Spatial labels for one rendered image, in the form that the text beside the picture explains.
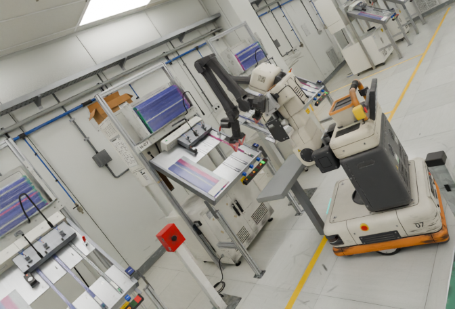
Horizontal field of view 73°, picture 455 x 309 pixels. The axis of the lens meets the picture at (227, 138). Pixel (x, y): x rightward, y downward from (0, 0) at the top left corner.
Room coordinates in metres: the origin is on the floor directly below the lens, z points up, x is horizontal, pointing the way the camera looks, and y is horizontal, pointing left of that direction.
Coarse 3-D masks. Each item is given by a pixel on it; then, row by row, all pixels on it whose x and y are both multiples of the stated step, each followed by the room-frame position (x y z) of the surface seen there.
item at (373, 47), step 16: (320, 0) 6.07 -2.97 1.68; (336, 0) 5.83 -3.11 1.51; (352, 0) 6.03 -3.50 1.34; (336, 16) 5.98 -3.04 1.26; (352, 16) 5.78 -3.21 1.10; (368, 16) 5.64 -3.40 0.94; (384, 16) 5.64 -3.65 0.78; (368, 32) 6.00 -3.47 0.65; (384, 32) 6.09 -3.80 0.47; (400, 32) 5.94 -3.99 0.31; (352, 48) 6.00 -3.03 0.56; (368, 48) 5.79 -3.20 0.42; (384, 48) 5.57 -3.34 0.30; (352, 64) 6.11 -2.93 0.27; (368, 64) 5.90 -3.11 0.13
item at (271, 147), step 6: (264, 138) 2.94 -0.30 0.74; (270, 144) 2.93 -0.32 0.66; (270, 150) 2.95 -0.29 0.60; (276, 150) 2.95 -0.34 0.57; (276, 156) 2.93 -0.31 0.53; (276, 162) 2.97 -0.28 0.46; (282, 162) 2.94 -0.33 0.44; (306, 192) 2.98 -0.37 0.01; (312, 192) 2.90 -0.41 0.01; (288, 204) 2.98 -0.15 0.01; (300, 204) 2.86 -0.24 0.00
